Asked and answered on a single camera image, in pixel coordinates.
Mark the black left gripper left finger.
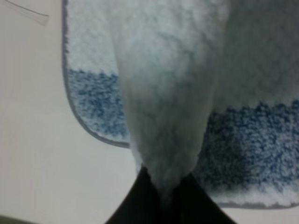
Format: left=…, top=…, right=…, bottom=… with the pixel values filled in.
left=106, top=167, right=162, bottom=224

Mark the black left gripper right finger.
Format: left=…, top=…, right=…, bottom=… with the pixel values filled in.
left=171, top=174, right=235, bottom=224

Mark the blue white striped towel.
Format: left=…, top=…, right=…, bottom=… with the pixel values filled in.
left=62, top=0, right=299, bottom=207

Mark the clear plastic tag strip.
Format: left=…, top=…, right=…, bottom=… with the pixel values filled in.
left=0, top=0, right=50, bottom=26

